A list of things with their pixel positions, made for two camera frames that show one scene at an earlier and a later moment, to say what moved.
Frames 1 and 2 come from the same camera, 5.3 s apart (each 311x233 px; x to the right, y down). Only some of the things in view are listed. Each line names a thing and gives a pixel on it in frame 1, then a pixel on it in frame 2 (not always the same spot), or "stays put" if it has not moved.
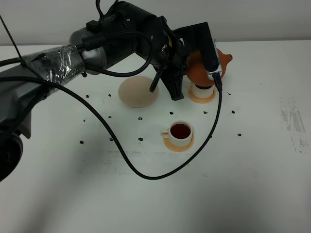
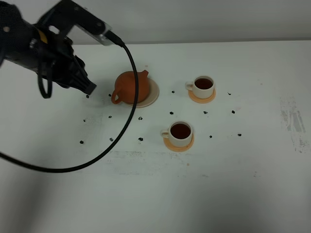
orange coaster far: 201,100 stays put
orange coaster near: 171,146 stays put
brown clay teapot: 196,69 → 125,87
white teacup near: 179,133 stays put
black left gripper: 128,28 → 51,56
